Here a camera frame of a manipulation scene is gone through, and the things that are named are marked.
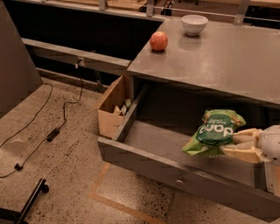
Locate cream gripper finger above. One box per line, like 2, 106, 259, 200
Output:
220, 145, 262, 164
233, 128, 263, 144

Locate green rice chip bag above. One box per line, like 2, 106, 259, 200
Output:
182, 109, 246, 158

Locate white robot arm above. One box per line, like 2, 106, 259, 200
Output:
220, 125, 280, 167

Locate round drawer knob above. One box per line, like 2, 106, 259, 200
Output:
176, 179, 184, 186

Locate grey open top drawer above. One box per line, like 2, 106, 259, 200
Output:
98, 84, 280, 222

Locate white ceramic bowl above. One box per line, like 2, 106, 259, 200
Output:
181, 15, 208, 36

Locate items inside cardboard box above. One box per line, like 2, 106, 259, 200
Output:
113, 99, 131, 116

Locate red apple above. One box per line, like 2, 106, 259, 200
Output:
150, 31, 168, 52

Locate open cardboard box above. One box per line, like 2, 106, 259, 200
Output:
97, 75, 130, 138

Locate black chair base leg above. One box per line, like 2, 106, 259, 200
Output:
0, 178, 49, 224

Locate black power cable with adapter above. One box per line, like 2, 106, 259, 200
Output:
0, 62, 86, 179

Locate grey wall rail shelf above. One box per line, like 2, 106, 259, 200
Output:
22, 38, 131, 76

